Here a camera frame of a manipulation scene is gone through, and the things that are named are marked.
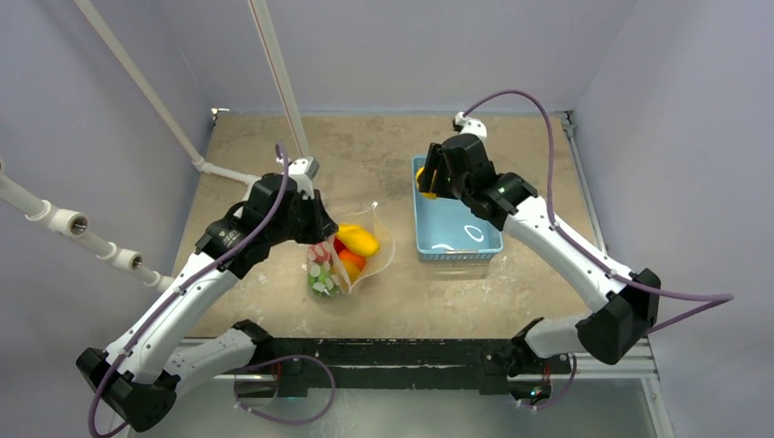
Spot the yellow mango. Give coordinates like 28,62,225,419
336,224,381,257

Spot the clear dotted zip bag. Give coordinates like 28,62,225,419
306,202,395,297

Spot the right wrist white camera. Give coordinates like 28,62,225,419
453,111,488,142

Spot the green striped melon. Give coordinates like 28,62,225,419
308,266,340,297

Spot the white vertical pole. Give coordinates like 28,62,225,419
248,0,312,156

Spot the wrinkled red strawberry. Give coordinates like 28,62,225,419
307,242,334,265

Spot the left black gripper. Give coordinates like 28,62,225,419
267,188,338,245

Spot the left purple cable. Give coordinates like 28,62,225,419
88,142,290,438

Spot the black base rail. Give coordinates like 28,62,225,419
232,320,572,399

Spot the wrist white camera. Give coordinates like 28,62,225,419
453,111,488,142
288,156,320,183

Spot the yellow lemon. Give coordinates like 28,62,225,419
415,166,437,200

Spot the orange fruit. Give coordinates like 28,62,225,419
338,248,367,272

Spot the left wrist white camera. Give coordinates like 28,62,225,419
288,156,320,183

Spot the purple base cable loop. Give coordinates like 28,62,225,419
232,354,338,427

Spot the light blue plastic basket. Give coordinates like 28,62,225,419
413,189,504,264

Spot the white pvc pipe frame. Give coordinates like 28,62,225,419
1,160,173,293

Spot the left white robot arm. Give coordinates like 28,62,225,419
76,169,338,437

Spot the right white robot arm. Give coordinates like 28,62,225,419
417,133,661,371

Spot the aluminium frame rail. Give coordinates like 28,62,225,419
557,110,675,437

